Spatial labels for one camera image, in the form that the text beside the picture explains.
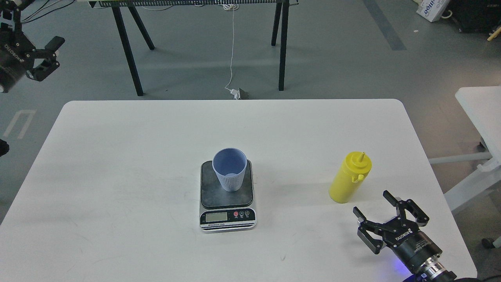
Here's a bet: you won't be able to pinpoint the yellow squeeze bottle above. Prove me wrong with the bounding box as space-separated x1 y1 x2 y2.
329 151 372 204

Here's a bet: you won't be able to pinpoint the black equipment case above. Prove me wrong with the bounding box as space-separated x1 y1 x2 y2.
446 0 501 33

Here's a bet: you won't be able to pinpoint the grey power adapter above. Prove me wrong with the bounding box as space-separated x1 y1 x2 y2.
236 88 249 100

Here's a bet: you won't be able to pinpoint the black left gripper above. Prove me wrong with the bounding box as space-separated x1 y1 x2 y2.
0 0 65 93

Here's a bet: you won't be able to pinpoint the white side table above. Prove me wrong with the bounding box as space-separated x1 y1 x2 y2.
428 86 501 214

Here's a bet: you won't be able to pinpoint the black trestle table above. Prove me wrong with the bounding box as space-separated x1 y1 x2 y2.
88 0 299 97

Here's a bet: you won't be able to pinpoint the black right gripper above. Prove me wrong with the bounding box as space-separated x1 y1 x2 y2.
353 190 456 282

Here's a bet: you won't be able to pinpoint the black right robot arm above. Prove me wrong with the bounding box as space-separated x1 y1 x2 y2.
353 190 480 282

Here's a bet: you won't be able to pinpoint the white cardboard box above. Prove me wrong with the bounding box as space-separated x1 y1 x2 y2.
416 0 450 22

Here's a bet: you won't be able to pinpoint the white hanging cable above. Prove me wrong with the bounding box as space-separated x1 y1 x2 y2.
224 3 240 99

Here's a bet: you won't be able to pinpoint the digital kitchen scale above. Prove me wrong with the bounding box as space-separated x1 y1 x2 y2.
199 161 257 233

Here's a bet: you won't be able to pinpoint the black floor cables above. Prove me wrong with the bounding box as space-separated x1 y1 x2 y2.
0 0 77 28

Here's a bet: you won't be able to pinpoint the blue plastic cup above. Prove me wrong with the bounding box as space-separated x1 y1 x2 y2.
212 148 247 192

